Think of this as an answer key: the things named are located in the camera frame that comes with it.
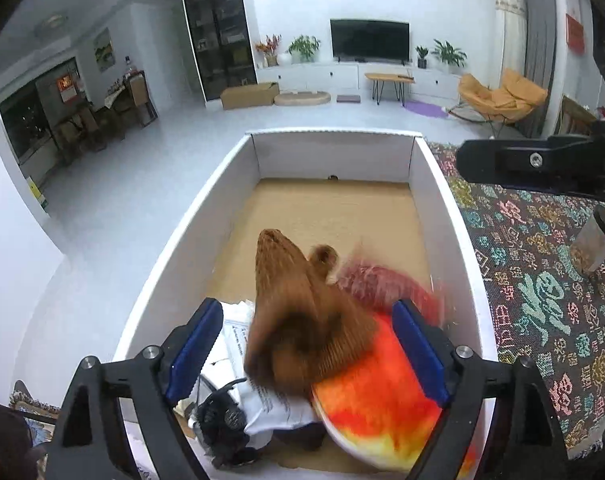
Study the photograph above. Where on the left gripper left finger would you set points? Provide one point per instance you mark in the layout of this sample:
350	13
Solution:
90	439

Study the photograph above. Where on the green potted plant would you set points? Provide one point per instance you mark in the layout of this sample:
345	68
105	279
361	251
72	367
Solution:
305	47
450	58

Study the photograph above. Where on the red flower vase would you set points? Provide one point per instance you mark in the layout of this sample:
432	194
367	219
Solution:
268	47

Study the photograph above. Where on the orange lounge chair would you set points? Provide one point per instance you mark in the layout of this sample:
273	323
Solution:
515	99

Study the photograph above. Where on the black television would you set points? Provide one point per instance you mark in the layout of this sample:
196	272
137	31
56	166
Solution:
370	40

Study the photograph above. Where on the brown knitted hat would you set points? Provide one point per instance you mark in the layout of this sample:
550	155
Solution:
305	329

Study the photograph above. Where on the white standing air conditioner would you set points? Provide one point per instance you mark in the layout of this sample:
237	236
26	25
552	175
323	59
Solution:
509	39

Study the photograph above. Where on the green potted plant left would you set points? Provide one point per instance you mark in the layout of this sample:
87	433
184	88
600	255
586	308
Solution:
305	47

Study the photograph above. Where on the black glass display cabinet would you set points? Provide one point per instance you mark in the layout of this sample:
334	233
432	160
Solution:
220	41

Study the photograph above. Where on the patterned woven tablecloth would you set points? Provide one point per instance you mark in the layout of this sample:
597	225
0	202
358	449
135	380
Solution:
541	306

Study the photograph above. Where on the dark wooden side table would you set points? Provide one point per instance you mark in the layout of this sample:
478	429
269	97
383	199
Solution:
575	118

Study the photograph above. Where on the clear jar black lid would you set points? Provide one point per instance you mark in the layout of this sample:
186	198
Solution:
587	251

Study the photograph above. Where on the white tv console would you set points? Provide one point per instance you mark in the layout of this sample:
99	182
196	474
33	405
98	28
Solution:
415	84

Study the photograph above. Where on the brown cardboard box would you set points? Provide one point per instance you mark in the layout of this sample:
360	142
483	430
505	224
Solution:
250	95

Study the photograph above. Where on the white cardboard storage box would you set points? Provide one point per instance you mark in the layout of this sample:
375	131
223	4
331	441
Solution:
378	190

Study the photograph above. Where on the purple floor mat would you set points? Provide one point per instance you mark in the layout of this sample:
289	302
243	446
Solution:
425	109

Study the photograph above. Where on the green potted plant right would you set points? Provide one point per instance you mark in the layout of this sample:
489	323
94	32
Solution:
450	58

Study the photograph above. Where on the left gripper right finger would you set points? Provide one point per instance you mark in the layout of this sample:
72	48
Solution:
524	439

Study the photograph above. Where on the white printed snack packet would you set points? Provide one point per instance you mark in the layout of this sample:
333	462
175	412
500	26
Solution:
266	410

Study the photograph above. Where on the orange plush fish toy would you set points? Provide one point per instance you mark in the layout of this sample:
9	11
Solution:
375	410

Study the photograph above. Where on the round beige floor cushion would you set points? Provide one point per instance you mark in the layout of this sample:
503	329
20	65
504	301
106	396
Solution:
302	98

